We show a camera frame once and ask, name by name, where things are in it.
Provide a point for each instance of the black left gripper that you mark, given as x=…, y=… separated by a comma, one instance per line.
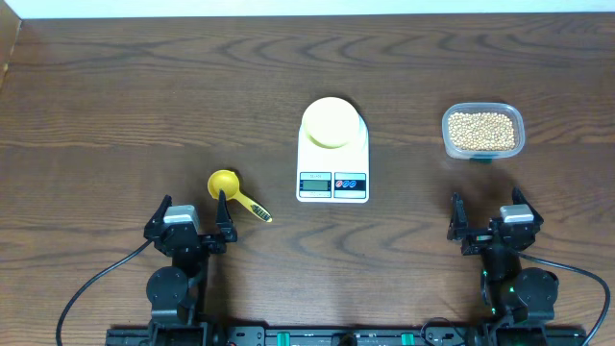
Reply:
x=227, y=235

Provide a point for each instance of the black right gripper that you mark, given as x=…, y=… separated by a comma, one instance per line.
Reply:
x=478, y=238

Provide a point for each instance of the yellow measuring scoop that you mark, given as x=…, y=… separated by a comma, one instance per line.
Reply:
x=225, y=184

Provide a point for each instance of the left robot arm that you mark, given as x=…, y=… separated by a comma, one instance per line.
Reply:
x=176, y=291

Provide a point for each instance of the white digital kitchen scale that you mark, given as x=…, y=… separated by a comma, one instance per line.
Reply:
x=334, y=175

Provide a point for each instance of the yellow plastic bowl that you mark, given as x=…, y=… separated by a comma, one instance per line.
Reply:
x=331, y=122

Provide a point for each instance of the soybeans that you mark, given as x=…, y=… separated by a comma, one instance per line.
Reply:
x=481, y=131

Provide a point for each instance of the clear plastic bean container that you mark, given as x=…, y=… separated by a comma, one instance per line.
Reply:
x=472, y=107

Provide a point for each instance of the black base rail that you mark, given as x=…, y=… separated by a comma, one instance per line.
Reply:
x=259, y=336

